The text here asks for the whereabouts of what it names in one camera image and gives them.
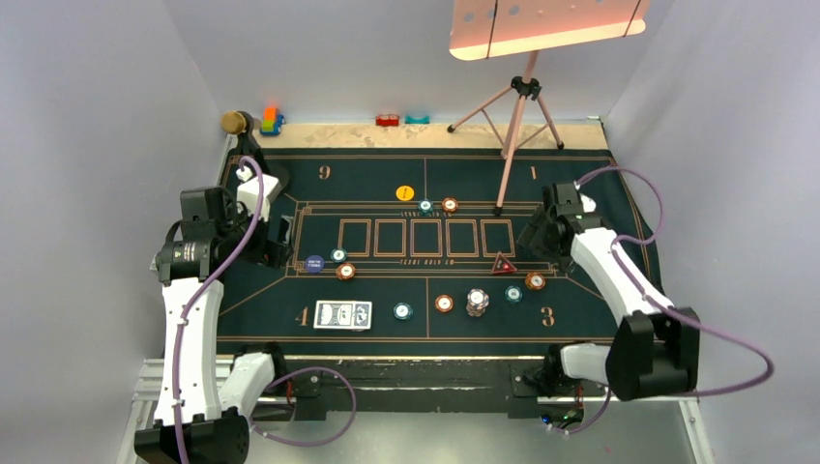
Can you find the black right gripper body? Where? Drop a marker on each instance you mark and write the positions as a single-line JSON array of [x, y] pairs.
[[541, 242]]

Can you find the purple small blind button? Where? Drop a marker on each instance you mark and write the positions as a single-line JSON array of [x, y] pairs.
[[314, 264]]

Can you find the red triangle marker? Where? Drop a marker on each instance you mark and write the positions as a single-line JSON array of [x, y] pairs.
[[502, 265]]

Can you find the blue playing card deck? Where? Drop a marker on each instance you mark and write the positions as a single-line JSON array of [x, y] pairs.
[[342, 315]]

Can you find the pink white poker chip stack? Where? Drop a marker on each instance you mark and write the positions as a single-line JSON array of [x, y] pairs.
[[477, 302]]

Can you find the orange poker chip stack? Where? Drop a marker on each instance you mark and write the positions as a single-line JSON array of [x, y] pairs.
[[444, 303]]

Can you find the green poker chip stack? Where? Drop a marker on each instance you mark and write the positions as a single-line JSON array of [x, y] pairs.
[[403, 311]]

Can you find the yellow dealer button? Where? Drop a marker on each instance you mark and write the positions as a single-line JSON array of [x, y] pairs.
[[405, 193]]

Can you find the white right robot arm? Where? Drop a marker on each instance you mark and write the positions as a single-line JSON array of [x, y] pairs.
[[652, 353]]

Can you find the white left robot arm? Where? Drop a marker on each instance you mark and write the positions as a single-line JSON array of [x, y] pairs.
[[197, 419]]

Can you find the black microphone stand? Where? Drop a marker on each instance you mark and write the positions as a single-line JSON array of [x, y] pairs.
[[248, 146]]

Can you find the green poker table mat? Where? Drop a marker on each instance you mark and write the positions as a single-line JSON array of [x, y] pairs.
[[346, 198]]

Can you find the colourful toy block stack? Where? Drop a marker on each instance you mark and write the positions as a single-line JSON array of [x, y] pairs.
[[272, 121]]

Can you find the pink tripod stand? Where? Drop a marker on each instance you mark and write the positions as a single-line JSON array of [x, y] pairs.
[[527, 88]]

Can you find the red toy block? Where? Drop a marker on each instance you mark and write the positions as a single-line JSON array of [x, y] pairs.
[[387, 120]]

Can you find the teal toy block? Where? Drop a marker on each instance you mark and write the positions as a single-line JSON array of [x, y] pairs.
[[417, 119]]

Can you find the pink perforated board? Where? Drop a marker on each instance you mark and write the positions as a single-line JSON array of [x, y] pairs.
[[488, 29]]

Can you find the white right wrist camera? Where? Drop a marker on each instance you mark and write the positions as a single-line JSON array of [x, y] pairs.
[[589, 205]]

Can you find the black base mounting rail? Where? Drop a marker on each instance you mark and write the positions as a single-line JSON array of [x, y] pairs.
[[424, 384]]

